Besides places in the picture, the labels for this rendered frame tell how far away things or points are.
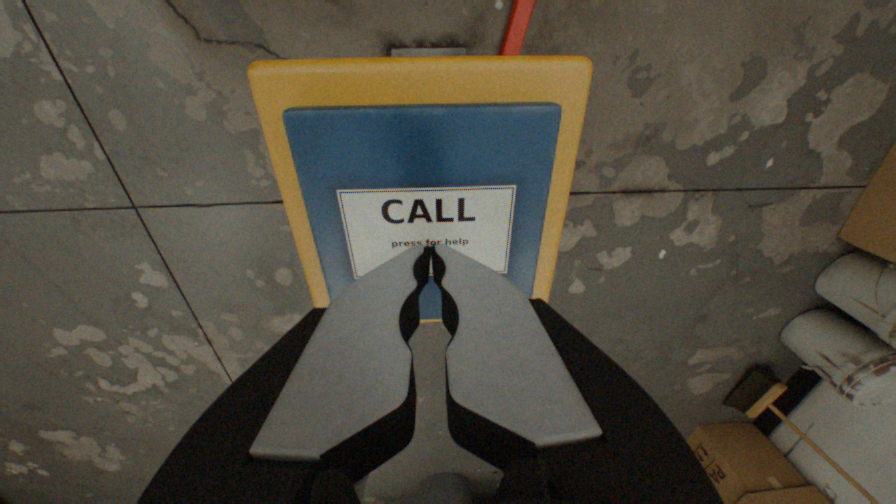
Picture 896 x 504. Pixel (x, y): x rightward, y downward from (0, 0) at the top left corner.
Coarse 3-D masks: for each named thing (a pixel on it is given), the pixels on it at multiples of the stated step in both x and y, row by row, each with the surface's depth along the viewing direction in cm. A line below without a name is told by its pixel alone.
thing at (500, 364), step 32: (448, 256) 11; (448, 288) 9; (480, 288) 9; (512, 288) 9; (448, 320) 9; (480, 320) 8; (512, 320) 8; (448, 352) 7; (480, 352) 7; (512, 352) 7; (544, 352) 7; (448, 384) 6; (480, 384) 6; (512, 384) 6; (544, 384) 6; (448, 416) 7; (480, 416) 6; (512, 416) 6; (544, 416) 6; (576, 416) 6; (480, 448) 6; (512, 448) 6; (544, 448) 6
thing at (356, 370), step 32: (416, 256) 11; (352, 288) 9; (384, 288) 9; (416, 288) 9; (320, 320) 8; (352, 320) 8; (384, 320) 8; (416, 320) 10; (320, 352) 7; (352, 352) 7; (384, 352) 7; (288, 384) 6; (320, 384) 6; (352, 384) 6; (384, 384) 6; (288, 416) 6; (320, 416) 6; (352, 416) 6; (384, 416) 6; (256, 448) 5; (288, 448) 5; (320, 448) 5; (352, 448) 6; (384, 448) 6; (352, 480) 6
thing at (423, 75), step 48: (432, 48) 90; (288, 96) 11; (336, 96) 12; (384, 96) 12; (432, 96) 12; (480, 96) 12; (528, 96) 12; (576, 96) 12; (288, 144) 12; (576, 144) 13; (288, 192) 13
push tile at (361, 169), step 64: (320, 128) 11; (384, 128) 11; (448, 128) 11; (512, 128) 11; (320, 192) 12; (384, 192) 12; (448, 192) 12; (512, 192) 12; (320, 256) 14; (384, 256) 14; (512, 256) 14
